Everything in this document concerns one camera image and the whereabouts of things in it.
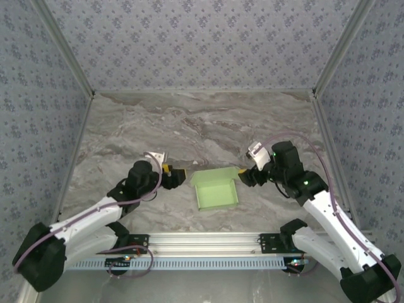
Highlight light green paper box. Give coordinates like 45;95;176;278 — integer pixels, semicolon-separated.
188;166;242;211

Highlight aluminium mounting beam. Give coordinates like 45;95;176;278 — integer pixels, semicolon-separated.
62;232;375;256

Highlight small black circuit board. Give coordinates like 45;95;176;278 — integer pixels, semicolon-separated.
105;257;131;272
283;257;312;275

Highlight grey metal panel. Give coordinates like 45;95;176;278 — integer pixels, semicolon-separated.
40;256;348;303

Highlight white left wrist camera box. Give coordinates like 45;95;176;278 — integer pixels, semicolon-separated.
144;150;169;167

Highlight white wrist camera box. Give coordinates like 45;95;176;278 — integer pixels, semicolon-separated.
144;150;169;167
247;141;271;171

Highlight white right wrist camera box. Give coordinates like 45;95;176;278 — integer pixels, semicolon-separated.
247;141;271;171

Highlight aluminium table side rail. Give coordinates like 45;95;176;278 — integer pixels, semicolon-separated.
49;93;95;233
311;93;362;231

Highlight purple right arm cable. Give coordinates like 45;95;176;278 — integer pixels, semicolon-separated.
257;133;400;299

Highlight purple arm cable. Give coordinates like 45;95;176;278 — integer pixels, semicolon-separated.
12;151;163;280
257;133;400;299

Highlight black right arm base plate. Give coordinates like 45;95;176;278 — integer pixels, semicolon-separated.
259;233;304;255

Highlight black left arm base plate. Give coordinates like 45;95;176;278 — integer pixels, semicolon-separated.
124;234;150;255

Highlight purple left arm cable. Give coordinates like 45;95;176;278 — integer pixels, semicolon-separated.
12;151;163;280

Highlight thin aluminium table back rail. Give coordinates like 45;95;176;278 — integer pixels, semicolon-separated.
93;89;314;95

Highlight pale blue slotted cable duct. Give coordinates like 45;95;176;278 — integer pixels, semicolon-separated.
64;257;287;271

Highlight aluminium frame post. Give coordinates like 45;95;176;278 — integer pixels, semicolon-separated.
311;0;377;97
30;0;97;97

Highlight aluminium lower frame bar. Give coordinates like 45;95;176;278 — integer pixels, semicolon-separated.
17;283;40;303

